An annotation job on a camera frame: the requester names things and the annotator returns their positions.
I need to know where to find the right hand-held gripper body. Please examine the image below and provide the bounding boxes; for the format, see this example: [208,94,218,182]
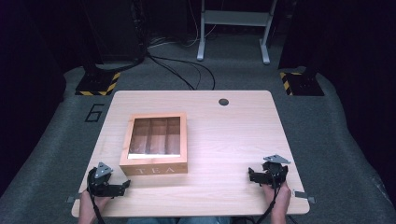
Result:
[261,154,292,189]

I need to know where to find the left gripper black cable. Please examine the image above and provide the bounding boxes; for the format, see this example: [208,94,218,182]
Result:
[88,186,107,224]

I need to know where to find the white floor cable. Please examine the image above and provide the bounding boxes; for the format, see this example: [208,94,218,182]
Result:
[147,0,218,49]

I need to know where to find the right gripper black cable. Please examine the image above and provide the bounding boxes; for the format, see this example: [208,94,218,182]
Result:
[254,175,280,224]

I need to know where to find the black floor cable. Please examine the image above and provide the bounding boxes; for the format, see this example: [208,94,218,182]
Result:
[145,50,217,91]

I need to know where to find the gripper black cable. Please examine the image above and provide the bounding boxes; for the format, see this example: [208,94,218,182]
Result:
[88,186,107,224]
[254,175,280,224]

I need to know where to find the wooden tea box glass lid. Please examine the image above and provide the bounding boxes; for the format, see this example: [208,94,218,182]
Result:
[119,112,189,176]

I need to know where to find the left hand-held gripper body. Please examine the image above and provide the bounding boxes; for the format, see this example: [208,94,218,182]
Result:
[86,161,124,198]

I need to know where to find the person's left hand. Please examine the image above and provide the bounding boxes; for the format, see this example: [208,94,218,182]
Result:
[79,189,112,216]

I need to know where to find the white metal stand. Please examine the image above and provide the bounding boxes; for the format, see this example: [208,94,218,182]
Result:
[196,0,278,65]

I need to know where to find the person's right hand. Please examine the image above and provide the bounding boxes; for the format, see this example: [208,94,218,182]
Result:
[261,181,292,215]

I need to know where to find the black cabinet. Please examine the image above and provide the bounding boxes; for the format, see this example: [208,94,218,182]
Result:
[78,0,147,64]

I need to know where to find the black yellow striped stand base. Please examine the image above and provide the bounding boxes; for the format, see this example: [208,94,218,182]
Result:
[75,71,121,97]
[278,71,325,97]

